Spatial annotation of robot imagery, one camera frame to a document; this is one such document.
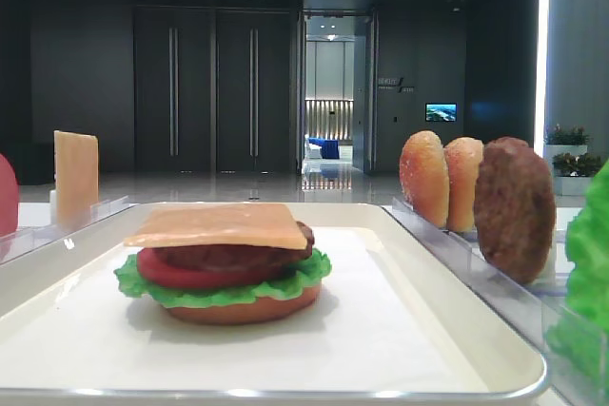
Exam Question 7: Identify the sesame top bun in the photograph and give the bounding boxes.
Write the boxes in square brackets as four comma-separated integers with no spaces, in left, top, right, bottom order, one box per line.
[399,130,449,228]

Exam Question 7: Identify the sesame bun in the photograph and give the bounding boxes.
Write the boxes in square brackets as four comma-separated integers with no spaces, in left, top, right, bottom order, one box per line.
[399,130,449,228]
[444,137,483,232]

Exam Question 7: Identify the cheese slice on burger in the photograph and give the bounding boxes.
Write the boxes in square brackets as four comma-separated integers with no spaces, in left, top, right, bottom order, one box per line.
[124,203,307,250]

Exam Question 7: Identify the green lettuce leaf on burger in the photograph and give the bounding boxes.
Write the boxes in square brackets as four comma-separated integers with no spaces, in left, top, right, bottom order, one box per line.
[113,248,332,309]

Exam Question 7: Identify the brown meat patty on burger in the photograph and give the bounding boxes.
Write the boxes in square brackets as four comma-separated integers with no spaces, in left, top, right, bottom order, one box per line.
[152,222,315,271]

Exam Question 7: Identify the red tomato slice on burger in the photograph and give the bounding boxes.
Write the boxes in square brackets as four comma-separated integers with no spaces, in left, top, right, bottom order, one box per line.
[136,248,286,290]

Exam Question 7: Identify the brown meat patty in rack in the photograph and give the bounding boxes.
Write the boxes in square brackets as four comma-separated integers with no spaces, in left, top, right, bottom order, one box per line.
[473,137,556,284]

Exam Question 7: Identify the upright cheese slice in rack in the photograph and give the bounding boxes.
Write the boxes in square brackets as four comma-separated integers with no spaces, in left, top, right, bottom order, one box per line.
[53,130,99,225]

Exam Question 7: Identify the red tomato slice in rack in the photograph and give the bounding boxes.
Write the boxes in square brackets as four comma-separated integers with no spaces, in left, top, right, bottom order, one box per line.
[0,155,19,237]

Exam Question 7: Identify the green lettuce leaf in rack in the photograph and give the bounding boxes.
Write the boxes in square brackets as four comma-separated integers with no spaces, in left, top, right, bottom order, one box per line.
[547,165,608,388]

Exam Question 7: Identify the blue sofa in hallway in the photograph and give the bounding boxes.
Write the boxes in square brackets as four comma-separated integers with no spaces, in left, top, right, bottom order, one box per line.
[308,137,340,160]

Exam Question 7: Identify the dark double door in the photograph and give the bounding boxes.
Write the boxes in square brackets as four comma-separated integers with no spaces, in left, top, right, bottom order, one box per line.
[134,8,295,172]

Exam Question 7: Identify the bottom burger bun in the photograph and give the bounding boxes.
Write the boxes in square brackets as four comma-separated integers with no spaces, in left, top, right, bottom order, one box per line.
[167,284,322,326]

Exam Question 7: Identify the white rectangular serving tray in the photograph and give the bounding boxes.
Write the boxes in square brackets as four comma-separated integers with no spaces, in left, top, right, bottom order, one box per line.
[1,203,548,405]

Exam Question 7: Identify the potted plants in white planter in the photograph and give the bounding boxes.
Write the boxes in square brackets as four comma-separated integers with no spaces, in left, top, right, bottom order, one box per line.
[543,125,603,197]

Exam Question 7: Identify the clear acrylic rack right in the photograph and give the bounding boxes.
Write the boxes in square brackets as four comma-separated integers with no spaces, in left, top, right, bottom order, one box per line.
[391,198,608,405]

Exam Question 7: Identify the clear acrylic rack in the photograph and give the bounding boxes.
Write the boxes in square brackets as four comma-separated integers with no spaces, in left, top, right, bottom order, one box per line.
[1,196,131,264]
[391,198,608,405]

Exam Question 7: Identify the clear acrylic rack left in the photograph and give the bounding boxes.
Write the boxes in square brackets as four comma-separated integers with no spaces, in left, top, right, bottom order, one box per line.
[1,196,131,264]

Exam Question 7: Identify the wall mounted screen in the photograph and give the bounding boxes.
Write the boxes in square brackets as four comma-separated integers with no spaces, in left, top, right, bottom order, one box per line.
[425,104,457,122]

